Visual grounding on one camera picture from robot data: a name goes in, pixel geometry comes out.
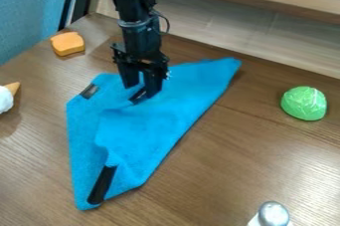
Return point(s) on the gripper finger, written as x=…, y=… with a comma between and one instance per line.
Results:
x=154, y=82
x=130, y=75

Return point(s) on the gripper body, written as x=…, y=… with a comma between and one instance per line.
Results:
x=141, y=58

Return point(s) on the blue cloth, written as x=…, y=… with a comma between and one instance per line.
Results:
x=150, y=130

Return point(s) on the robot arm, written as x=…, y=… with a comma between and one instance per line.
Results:
x=135, y=11

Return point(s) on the orange toy bread slice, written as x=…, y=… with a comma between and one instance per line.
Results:
x=67, y=43

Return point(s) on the black stand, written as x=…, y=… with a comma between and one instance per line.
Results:
x=73, y=1

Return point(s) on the toy ice cream cone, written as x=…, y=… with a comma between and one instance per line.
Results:
x=5, y=99

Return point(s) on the green toy cabbage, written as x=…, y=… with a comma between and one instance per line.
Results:
x=304, y=103

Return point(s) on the silver toy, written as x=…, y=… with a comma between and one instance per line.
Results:
x=273, y=214

